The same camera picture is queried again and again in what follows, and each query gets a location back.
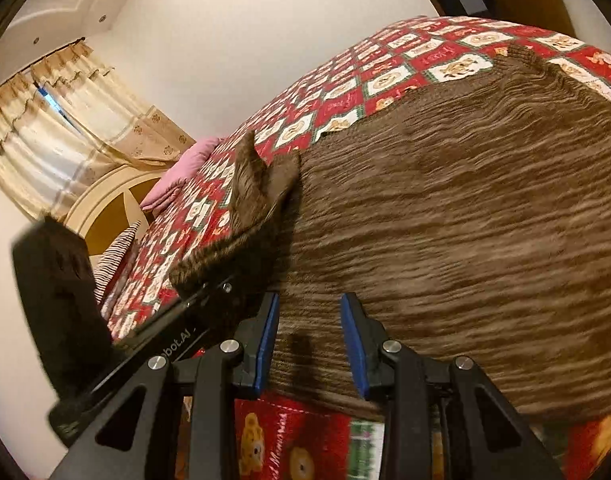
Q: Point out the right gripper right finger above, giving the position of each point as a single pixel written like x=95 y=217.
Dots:
x=440 y=414

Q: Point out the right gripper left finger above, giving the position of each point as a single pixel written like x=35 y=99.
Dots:
x=164 y=409

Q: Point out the brown knitted sweater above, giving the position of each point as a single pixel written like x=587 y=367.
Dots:
x=470 y=217

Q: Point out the striped pillow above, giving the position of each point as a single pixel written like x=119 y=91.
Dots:
x=108 y=264

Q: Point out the cream wooden headboard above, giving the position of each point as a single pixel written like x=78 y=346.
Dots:
x=111 y=205

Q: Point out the red patchwork bear bedspread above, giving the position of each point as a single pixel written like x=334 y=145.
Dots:
x=277 y=437

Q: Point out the pink folded blanket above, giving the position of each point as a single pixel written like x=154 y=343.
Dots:
x=185 y=169

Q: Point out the beige patterned curtain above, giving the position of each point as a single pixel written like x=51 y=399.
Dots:
x=69 y=121

